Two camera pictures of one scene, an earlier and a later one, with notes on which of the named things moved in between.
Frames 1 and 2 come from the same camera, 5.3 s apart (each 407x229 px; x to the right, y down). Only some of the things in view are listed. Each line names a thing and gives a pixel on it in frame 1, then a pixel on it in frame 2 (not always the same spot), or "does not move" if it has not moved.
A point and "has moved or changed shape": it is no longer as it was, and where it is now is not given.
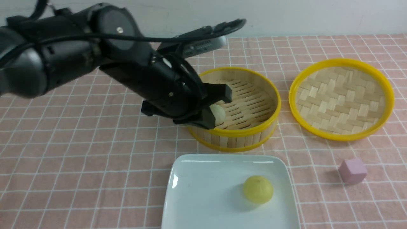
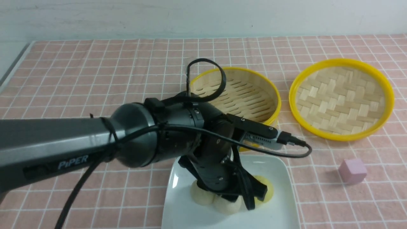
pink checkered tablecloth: x=83 y=156 does not move
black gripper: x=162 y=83 -> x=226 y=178
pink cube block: x=353 y=171 does not move
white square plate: x=205 y=191 does not move
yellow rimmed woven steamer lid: x=341 y=100 does not move
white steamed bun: x=218 y=113 has moved or changed shape
